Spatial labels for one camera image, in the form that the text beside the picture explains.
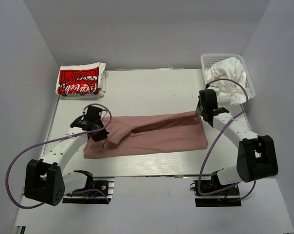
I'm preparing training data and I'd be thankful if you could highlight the pink printed t shirt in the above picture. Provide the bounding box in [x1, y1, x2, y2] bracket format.
[83, 112, 208, 159]

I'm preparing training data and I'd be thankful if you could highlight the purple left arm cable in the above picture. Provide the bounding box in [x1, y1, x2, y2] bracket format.
[5, 104, 113, 209]

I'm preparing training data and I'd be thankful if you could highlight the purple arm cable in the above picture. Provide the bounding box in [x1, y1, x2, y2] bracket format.
[198, 78, 257, 202]
[5, 104, 113, 209]

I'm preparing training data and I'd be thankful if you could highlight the folded red white t shirt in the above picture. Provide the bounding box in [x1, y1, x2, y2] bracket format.
[55, 62, 106, 99]

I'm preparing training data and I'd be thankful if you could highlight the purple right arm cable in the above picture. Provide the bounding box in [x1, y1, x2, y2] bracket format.
[198, 78, 257, 202]

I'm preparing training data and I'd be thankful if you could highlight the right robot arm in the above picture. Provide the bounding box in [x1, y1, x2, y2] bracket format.
[196, 89, 278, 196]

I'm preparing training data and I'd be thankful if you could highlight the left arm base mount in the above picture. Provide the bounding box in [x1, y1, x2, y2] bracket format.
[62, 177, 115, 205]

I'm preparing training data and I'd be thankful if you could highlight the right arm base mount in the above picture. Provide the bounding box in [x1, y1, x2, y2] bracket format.
[189, 177, 241, 208]

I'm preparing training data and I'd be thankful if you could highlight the white perforated plastic basket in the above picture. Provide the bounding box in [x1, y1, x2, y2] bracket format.
[201, 53, 256, 98]

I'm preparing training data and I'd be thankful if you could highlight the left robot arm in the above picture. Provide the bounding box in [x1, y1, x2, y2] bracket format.
[24, 104, 111, 206]

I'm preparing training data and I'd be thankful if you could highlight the white crumpled t shirt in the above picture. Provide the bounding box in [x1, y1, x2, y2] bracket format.
[205, 57, 250, 105]

